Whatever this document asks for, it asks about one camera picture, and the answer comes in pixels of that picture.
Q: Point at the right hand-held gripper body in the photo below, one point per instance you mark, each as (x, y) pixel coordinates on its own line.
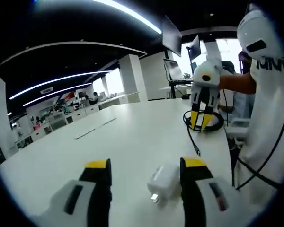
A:
(211, 68)

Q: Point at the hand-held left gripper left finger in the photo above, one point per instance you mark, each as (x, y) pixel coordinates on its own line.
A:
(73, 208)

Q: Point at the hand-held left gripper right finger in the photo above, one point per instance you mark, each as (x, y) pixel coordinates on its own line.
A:
(198, 201)

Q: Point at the white charger adapter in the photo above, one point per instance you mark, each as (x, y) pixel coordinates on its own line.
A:
(164, 179)

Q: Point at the white desk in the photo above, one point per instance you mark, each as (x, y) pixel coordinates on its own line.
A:
(132, 132)

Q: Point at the small black monitor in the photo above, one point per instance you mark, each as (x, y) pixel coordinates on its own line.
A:
(195, 48)

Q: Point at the white plastic object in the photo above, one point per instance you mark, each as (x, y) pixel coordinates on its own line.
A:
(237, 128)

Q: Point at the black laptop stand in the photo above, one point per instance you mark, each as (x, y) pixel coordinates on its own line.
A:
(180, 82)

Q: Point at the open laptop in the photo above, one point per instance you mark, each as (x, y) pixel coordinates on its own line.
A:
(174, 69)

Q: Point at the large black monitor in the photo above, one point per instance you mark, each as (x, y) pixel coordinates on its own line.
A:
(171, 36)

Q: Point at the person's white shirt torso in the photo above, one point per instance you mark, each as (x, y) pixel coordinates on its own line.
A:
(262, 118)

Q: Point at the white chest-worn device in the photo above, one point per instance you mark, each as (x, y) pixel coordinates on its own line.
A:
(255, 26)

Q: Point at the white square pillar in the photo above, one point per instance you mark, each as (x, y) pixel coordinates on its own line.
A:
(133, 78)

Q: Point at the flat white strip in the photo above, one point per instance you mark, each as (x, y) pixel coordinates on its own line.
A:
(94, 128)

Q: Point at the row of background office desks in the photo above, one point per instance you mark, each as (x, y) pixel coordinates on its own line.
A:
(61, 118)

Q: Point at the long ceiling light strip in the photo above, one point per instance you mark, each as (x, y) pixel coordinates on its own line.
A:
(132, 14)

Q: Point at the wide white pillar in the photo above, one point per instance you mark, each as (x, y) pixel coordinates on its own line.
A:
(1, 113)

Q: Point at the ceiling air vent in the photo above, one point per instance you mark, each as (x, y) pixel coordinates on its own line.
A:
(47, 90)

